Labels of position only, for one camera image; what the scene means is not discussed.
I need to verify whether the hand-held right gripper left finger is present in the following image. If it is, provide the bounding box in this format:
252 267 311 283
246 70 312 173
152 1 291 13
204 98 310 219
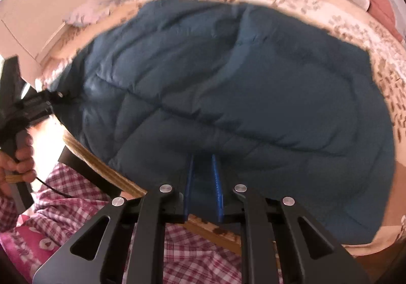
32 154 195 284

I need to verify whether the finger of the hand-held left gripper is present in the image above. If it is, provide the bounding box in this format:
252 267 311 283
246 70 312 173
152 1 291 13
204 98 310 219
38 90 73 107

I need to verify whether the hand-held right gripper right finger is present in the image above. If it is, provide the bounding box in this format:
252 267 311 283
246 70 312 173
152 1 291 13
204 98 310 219
211 154 370 284

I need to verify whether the dark teal quilted jacket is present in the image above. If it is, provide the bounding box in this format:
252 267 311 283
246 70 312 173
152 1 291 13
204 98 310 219
52 0 397 245

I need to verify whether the person's left hand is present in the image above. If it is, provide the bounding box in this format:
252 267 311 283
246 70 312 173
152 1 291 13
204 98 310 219
0 132 36 197

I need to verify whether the person's red plaid clothing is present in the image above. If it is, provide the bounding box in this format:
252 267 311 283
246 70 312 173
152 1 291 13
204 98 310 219
0 162 283 284

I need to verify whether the pink heart print cloth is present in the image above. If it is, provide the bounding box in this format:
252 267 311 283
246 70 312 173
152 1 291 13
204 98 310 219
0 224 65 284

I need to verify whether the wooden bed frame edge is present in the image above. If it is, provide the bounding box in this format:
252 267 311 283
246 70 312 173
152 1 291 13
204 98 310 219
62 130 242 255

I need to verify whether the black cable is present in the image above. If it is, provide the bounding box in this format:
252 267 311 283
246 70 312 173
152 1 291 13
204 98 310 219
34 175 75 200

